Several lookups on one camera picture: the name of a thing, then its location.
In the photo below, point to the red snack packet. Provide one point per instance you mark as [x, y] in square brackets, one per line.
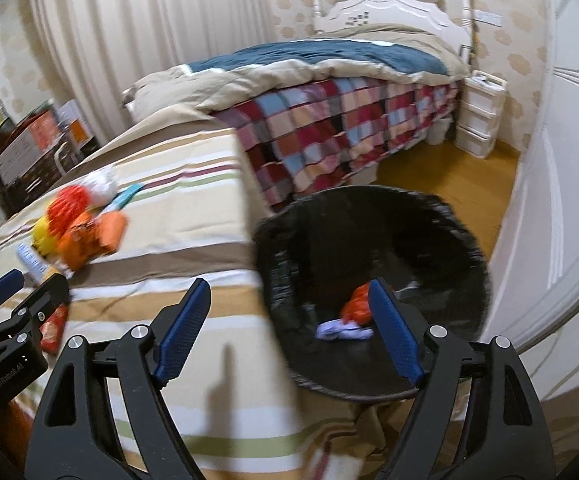
[53, 330]

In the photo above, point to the orange printed packet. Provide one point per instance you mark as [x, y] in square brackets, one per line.
[79, 247]

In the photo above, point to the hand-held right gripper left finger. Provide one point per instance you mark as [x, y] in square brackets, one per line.
[184, 330]

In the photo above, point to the white round container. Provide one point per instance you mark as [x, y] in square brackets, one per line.
[438, 132]

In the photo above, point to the white blue tube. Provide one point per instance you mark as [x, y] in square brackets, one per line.
[32, 260]

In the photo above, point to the trash bin with black bag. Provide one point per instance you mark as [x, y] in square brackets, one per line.
[319, 240]

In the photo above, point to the white wooden bed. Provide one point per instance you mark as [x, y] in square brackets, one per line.
[394, 5]

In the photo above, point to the light blue packet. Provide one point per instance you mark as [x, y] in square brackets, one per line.
[124, 197]

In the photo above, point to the striped bedsheet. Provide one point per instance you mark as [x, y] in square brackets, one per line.
[194, 210]

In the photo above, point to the white orange cardboard box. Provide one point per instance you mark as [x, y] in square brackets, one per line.
[34, 135]

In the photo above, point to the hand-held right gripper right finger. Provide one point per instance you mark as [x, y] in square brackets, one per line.
[394, 330]

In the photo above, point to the red foam net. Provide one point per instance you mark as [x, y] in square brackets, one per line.
[67, 210]

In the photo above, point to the white foam net bundle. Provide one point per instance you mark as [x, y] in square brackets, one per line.
[97, 185]

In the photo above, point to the checkered blanket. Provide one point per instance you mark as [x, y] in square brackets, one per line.
[329, 130]

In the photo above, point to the plain orange packet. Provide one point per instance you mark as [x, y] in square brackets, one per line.
[112, 232]

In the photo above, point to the white pleated curtain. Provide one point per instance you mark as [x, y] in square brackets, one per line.
[144, 10]

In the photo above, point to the white door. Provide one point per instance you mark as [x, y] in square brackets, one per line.
[559, 160]

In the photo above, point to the yellow foam net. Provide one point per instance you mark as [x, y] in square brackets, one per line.
[44, 240]

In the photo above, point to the brown patterned bag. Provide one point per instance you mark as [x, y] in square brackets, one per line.
[29, 180]

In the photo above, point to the blue beige duvet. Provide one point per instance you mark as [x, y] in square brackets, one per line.
[319, 57]

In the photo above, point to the white blue crumpled paper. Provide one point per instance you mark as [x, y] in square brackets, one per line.
[339, 330]

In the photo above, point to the white plastic drawer unit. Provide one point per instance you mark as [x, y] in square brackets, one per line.
[477, 115]

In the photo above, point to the orange crumpled wrapper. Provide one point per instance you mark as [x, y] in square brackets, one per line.
[357, 305]

